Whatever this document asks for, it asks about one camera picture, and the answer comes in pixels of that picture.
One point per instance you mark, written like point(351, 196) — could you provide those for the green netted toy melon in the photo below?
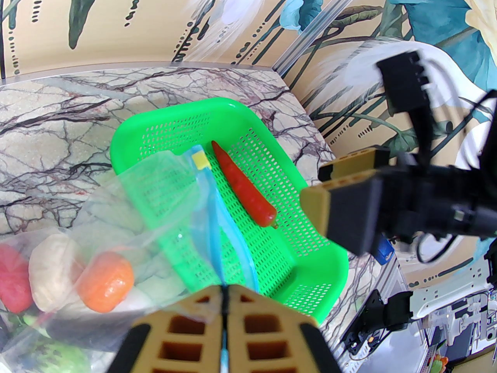
point(58, 358)

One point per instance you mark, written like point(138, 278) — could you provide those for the white slotted metal bracket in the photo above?
point(446, 301)

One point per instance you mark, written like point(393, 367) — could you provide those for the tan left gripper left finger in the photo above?
point(182, 344)

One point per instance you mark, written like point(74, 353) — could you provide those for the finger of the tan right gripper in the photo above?
point(345, 212)
point(353, 165)

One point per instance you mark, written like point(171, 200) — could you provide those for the orange toy tangerine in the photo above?
point(106, 282)

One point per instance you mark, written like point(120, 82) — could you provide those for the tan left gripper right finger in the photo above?
point(271, 344)

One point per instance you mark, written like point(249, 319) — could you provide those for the clear zip-top bag blue zipper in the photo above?
point(211, 216)

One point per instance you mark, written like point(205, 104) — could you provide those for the blue plastic object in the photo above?
point(386, 251)

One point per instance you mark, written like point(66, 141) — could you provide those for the cream toy bun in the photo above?
point(50, 270)

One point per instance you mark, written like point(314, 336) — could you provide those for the red toy chili pepper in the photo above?
point(244, 189)

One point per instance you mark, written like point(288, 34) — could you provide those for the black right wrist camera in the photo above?
point(404, 84)

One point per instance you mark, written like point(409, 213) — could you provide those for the red toy tomato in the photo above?
point(13, 278)

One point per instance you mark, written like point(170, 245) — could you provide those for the white toy radish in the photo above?
point(136, 300)

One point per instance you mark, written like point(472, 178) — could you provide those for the green plastic perforated basket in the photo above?
point(295, 247)

